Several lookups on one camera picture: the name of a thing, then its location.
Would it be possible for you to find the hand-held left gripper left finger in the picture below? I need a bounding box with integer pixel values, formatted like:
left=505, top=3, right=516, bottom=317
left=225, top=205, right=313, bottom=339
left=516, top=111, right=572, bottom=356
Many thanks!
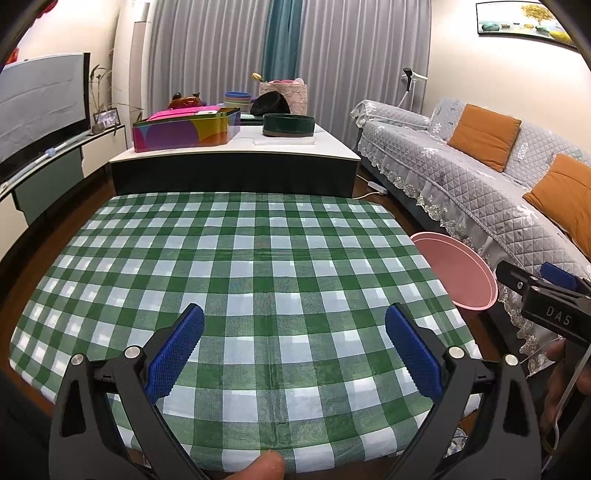
left=48, top=303, right=208, bottom=480

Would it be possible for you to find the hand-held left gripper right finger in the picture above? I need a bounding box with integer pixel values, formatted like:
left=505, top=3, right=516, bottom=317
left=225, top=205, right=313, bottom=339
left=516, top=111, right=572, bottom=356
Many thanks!
left=385, top=303, right=542, bottom=480

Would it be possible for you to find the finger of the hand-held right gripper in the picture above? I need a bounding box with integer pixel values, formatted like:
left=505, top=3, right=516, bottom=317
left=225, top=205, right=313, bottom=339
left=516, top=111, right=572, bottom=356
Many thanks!
left=540, top=262, right=591, bottom=294
left=496, top=261, right=536, bottom=294

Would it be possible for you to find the pink plastic bin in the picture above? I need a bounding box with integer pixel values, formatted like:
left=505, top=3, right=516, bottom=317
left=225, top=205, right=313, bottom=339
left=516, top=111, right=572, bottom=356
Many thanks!
left=410, top=232, right=499, bottom=311

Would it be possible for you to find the person's right hand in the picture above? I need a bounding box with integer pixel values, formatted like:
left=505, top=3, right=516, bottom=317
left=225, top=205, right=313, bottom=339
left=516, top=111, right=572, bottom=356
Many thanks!
left=542, top=339, right=591, bottom=455

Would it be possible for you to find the person's left hand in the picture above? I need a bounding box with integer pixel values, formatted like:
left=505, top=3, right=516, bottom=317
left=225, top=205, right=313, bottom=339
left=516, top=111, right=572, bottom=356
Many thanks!
left=228, top=451, right=287, bottom=480

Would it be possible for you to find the orange cushion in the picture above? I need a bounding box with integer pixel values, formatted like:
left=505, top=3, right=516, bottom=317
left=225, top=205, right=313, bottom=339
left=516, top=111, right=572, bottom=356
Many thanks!
left=523, top=154, right=591, bottom=259
left=447, top=104, right=522, bottom=172

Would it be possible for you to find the grey covered sofa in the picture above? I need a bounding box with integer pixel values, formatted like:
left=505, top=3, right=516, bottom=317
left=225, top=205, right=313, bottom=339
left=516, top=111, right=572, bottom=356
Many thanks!
left=350, top=96, right=591, bottom=374

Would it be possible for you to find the green checked tablecloth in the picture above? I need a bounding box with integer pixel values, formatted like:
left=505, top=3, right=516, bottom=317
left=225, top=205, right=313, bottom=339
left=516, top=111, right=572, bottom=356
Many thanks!
left=9, top=191, right=483, bottom=474

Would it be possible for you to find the white-topped coffee table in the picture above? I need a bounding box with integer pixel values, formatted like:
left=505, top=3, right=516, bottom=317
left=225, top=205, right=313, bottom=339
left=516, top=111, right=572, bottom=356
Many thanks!
left=108, top=124, right=362, bottom=199

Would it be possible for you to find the television stand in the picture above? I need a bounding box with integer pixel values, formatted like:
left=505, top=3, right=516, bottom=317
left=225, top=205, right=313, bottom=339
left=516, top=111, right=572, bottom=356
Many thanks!
left=0, top=122, right=127, bottom=227

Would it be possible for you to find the colourful tin box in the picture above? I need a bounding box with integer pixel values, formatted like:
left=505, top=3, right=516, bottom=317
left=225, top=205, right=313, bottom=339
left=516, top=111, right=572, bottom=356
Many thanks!
left=132, top=108, right=242, bottom=153

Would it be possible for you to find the white tray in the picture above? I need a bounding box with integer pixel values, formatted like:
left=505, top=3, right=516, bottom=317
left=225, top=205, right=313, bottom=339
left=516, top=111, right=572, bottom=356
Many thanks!
left=255, top=134, right=319, bottom=147

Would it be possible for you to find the pink flat box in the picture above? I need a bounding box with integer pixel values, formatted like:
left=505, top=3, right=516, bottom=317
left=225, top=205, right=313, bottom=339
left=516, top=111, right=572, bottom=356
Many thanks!
left=147, top=106, right=222, bottom=121

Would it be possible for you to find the red teapot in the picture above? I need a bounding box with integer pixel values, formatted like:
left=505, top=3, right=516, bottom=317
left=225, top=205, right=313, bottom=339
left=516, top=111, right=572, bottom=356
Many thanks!
left=167, top=92, right=204, bottom=110

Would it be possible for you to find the green round tin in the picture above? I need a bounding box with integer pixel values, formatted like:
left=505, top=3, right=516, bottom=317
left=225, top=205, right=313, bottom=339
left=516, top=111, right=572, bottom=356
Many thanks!
left=262, top=113, right=316, bottom=138

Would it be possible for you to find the grey curtain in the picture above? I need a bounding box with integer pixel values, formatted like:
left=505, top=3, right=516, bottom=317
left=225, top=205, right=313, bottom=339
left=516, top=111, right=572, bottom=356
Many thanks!
left=295, top=0, right=432, bottom=139
left=148, top=0, right=273, bottom=109

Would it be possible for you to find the black hat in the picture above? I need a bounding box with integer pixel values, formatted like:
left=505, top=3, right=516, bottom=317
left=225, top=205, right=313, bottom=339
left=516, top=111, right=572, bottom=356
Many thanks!
left=250, top=92, right=291, bottom=116

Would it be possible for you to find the potted plant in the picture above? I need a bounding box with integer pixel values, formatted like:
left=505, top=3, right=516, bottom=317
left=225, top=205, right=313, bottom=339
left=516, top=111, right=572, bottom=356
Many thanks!
left=90, top=65, right=116, bottom=116

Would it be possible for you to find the pink lace bag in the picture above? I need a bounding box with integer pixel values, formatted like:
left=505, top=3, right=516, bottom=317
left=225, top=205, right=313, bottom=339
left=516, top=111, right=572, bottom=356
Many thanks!
left=259, top=79, right=308, bottom=116

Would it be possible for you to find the television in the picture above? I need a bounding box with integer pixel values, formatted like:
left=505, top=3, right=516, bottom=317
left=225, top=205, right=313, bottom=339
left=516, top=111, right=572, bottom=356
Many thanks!
left=0, top=52, right=92, bottom=183

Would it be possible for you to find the standing air conditioner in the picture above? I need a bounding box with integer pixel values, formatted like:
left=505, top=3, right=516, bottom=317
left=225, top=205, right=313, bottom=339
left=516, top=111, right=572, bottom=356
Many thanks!
left=128, top=0, right=153, bottom=124

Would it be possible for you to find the teal curtain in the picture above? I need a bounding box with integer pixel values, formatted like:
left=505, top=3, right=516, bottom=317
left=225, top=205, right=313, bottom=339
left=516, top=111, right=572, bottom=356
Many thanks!
left=261, top=0, right=303, bottom=93

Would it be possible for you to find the photo frame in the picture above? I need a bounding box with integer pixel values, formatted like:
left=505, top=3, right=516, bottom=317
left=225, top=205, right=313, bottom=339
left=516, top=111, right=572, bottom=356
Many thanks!
left=92, top=107, right=122, bottom=126

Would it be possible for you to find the framed wall picture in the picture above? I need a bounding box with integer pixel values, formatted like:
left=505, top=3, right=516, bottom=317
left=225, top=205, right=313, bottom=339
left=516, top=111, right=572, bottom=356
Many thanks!
left=475, top=1, right=578, bottom=49

